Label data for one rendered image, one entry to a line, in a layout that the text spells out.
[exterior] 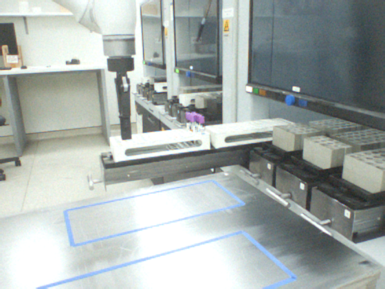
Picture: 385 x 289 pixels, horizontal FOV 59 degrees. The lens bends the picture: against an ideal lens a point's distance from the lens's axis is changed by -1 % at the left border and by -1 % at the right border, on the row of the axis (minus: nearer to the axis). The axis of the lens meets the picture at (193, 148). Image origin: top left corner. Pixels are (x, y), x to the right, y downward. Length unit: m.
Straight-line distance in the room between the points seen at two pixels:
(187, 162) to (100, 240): 0.49
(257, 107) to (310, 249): 0.76
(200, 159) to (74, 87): 3.58
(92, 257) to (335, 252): 0.39
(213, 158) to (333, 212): 0.42
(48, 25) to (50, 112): 1.02
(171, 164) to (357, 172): 0.50
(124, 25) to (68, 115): 3.67
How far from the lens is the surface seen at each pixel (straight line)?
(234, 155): 1.10
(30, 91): 4.56
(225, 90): 1.43
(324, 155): 0.94
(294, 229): 0.66
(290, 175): 0.93
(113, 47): 0.97
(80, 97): 4.55
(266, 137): 1.17
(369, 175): 0.84
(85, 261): 0.59
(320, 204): 0.86
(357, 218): 0.79
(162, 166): 1.03
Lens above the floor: 1.15
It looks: 18 degrees down
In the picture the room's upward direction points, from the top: 1 degrees counter-clockwise
